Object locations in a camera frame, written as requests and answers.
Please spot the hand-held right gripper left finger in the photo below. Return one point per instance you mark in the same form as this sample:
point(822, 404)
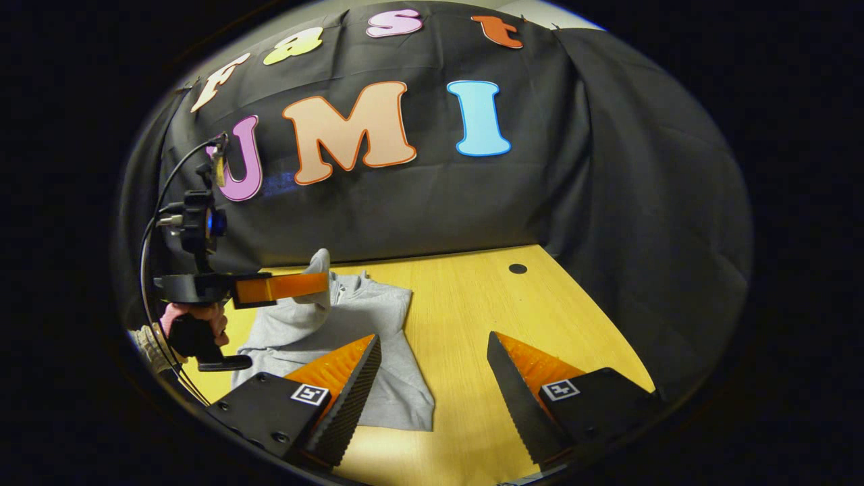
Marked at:
point(347, 405)

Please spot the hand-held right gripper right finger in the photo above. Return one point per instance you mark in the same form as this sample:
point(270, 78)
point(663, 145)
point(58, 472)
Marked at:
point(520, 405)

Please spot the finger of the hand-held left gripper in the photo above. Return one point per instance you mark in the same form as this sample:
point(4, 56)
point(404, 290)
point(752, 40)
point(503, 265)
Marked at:
point(283, 288)

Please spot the black backdrop cloth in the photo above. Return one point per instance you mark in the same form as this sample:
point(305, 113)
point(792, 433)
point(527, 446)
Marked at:
point(439, 202)

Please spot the grey zip-neck sweatshirt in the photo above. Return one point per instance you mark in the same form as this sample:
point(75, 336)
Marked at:
point(378, 310)

